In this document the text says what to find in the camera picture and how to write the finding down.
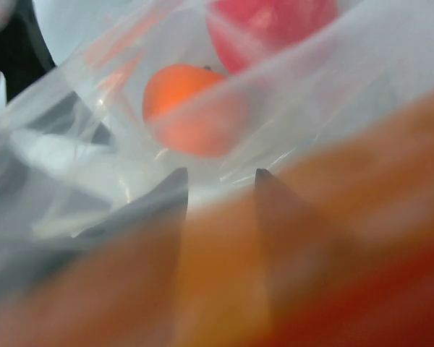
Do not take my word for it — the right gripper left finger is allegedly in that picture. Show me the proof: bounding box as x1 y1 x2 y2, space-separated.
0 168 188 346

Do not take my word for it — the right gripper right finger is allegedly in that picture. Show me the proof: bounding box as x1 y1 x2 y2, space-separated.
255 169 434 346

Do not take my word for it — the clear zip bag orange seal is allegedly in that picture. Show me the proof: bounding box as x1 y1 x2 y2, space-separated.
0 1 434 346

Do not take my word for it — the small orange fake tangerine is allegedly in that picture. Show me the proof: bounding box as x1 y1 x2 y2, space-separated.
142 64 248 158

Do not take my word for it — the red fake apple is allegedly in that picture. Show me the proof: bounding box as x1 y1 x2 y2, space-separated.
206 0 339 74

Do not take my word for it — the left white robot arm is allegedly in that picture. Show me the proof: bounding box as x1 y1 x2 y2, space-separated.
0 0 56 102

